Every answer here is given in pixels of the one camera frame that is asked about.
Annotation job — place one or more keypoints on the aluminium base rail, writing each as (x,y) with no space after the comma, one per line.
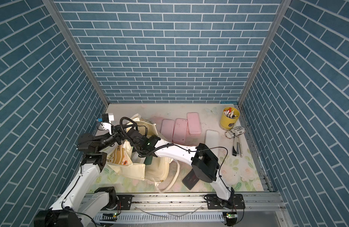
(151,208)

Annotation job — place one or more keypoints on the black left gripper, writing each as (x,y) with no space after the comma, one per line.
(117,138)

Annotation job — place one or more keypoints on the silver pen on table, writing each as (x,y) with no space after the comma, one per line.
(239,147)

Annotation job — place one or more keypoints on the pink pencil case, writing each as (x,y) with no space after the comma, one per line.
(180,131)
(194,124)
(167,129)

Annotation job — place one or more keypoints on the black clip on table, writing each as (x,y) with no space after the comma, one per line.
(234,151)

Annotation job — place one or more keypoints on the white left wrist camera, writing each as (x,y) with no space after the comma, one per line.
(105,123)

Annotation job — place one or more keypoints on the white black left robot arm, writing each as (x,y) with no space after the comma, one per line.
(78,176)

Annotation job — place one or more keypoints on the white pencil case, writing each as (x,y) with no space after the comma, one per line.
(212,141)

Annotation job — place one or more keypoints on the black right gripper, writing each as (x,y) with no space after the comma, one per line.
(131,144)

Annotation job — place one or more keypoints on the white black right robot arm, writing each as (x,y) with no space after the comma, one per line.
(203,161)

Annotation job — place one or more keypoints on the yellow pen cup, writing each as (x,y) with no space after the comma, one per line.
(229,118)

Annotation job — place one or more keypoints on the black pencil case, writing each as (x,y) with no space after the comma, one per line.
(190,180)

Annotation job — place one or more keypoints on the floral cream canvas bag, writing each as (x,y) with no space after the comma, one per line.
(128,173)

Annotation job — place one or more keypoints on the dark green case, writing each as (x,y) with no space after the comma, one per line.
(148,160)

